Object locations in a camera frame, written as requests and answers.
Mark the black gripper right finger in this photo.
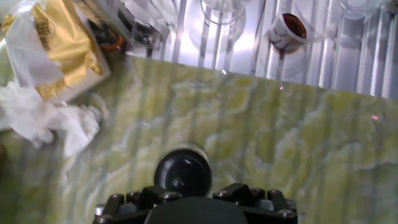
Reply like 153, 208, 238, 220
213, 182, 299, 224

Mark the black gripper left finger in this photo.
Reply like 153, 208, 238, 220
92, 185, 181, 224

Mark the green marble pattern mat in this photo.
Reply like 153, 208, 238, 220
0, 51, 398, 224

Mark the white crumpled tissue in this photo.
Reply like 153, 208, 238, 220
0, 80, 104, 158

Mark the small cup with brown liquid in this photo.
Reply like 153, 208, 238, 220
267, 12, 309, 53

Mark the large clear plastic cup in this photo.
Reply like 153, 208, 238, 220
339, 0, 389, 15

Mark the orange cable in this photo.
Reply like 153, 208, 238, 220
98, 34, 124, 52

